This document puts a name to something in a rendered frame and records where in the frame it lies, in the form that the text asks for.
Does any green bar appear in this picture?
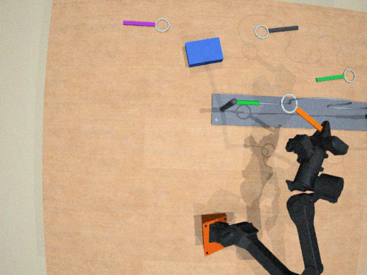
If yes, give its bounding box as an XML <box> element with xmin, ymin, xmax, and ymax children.
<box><xmin>316</xmin><ymin>69</ymin><xmax>356</xmax><ymax>82</ymax></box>

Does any orange bar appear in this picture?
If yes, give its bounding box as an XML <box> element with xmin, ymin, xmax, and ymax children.
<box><xmin>281</xmin><ymin>93</ymin><xmax>323</xmax><ymax>132</ymax></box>

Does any grey ring with purple handle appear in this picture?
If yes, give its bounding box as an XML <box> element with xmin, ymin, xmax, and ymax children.
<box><xmin>123</xmin><ymin>18</ymin><xmax>170</xmax><ymax>32</ymax></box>

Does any blue rectangular block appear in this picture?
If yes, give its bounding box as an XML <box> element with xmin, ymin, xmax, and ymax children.
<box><xmin>185</xmin><ymin>37</ymin><xmax>224</xmax><ymax>68</ymax></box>

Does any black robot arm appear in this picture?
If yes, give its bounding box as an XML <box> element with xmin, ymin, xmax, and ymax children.
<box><xmin>209</xmin><ymin>134</ymin><xmax>344</xmax><ymax>275</ymax></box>

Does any white ring with dark grey handle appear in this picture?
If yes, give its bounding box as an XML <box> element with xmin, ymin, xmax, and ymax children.
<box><xmin>254</xmin><ymin>24</ymin><xmax>299</xmax><ymax>39</ymax></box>

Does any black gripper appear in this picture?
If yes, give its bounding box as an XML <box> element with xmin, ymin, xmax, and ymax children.
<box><xmin>298</xmin><ymin>121</ymin><xmax>349</xmax><ymax>174</ymax></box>

